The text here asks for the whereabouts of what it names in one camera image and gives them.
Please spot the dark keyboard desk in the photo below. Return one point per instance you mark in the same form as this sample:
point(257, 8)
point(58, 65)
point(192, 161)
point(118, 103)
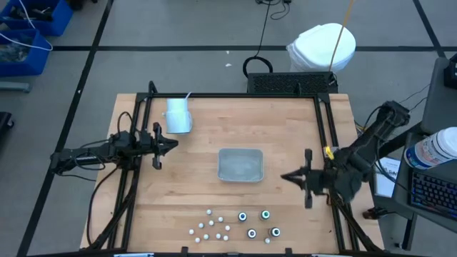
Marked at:
point(403, 185)

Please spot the large blue-capped food colouring bottle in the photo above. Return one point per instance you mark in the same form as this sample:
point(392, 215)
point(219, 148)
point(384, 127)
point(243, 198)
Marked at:
point(242, 216)

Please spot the black aluminium frame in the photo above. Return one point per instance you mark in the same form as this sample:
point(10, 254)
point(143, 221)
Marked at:
point(232, 95)

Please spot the grey side desk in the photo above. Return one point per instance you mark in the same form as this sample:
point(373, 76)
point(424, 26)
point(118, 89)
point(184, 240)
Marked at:
point(441, 96)

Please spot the large purple-capped food colouring bottle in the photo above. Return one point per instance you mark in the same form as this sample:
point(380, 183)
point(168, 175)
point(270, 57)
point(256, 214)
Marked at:
point(251, 233)

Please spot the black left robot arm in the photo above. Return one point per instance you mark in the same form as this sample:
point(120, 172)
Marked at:
point(89, 153)

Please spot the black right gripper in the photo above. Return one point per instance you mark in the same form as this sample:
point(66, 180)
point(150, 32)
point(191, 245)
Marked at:
point(319, 180)

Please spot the black desk caster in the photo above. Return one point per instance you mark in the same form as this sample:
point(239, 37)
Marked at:
point(375, 213)

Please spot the black desktop device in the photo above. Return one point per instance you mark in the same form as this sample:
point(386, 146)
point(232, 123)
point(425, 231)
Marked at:
point(451, 71)

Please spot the black floor object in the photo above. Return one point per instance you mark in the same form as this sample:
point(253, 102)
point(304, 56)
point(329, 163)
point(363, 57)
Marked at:
point(5, 123)

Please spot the blue storage bin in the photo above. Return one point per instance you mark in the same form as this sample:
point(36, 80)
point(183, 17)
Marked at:
point(53, 25)
point(35, 64)

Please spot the clear plastic tray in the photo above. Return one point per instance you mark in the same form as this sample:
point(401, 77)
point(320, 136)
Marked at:
point(241, 166)

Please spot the white bagged trash can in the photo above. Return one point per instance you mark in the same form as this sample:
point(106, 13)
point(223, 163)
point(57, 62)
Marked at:
point(317, 46)

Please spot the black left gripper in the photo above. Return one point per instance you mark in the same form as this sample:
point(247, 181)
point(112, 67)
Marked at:
point(148, 144)

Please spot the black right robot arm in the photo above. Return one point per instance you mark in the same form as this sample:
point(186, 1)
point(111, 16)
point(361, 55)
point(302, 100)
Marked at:
point(378, 132)

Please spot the black backlit keyboard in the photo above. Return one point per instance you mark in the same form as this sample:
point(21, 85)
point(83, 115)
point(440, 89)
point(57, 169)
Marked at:
point(433, 194)

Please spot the grey metal bar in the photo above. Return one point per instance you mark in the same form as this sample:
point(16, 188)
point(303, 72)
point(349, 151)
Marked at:
point(14, 86)

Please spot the white paper sheet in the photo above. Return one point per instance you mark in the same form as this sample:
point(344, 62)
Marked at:
point(385, 182)

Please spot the white wipes canister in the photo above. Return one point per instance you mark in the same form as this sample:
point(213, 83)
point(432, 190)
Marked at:
point(432, 148)

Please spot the black perforated computer case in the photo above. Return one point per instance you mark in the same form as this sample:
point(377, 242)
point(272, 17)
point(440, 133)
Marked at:
point(285, 83)

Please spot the large green-capped food colouring bottle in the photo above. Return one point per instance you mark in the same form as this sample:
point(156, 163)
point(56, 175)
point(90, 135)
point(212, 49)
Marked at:
point(265, 214)

